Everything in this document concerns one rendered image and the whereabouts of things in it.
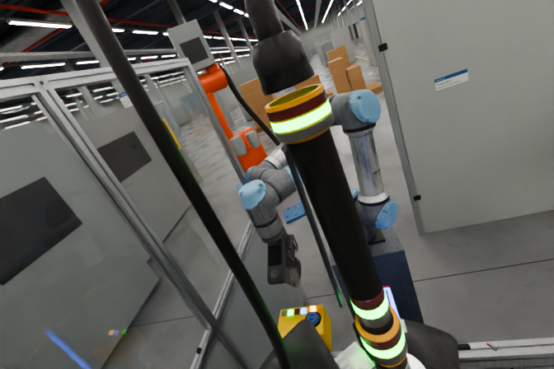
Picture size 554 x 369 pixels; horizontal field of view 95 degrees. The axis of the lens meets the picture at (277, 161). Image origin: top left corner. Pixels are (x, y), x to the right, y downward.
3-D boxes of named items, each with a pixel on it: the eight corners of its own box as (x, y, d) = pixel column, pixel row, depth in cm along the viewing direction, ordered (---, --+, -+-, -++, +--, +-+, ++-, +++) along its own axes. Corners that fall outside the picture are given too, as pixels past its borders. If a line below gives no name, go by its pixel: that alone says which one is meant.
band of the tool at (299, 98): (297, 151, 16) (279, 108, 15) (271, 142, 20) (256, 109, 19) (348, 122, 17) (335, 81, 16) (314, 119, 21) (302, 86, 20)
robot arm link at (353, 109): (370, 212, 112) (345, 90, 97) (403, 221, 100) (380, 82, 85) (354, 226, 106) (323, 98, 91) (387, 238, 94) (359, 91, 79)
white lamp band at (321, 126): (295, 147, 16) (291, 137, 16) (269, 139, 20) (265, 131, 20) (347, 118, 17) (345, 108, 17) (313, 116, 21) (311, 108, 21)
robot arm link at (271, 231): (275, 225, 66) (248, 231, 69) (282, 238, 68) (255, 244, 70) (279, 207, 73) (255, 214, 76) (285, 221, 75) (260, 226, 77)
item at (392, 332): (387, 378, 25) (376, 349, 23) (357, 342, 29) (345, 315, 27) (417, 348, 26) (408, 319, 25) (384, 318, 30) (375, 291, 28)
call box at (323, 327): (287, 357, 85) (274, 338, 82) (290, 327, 94) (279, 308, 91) (333, 354, 81) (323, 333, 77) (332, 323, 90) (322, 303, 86)
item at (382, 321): (373, 336, 24) (370, 327, 23) (349, 310, 27) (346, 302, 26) (398, 313, 24) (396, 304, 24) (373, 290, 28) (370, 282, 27)
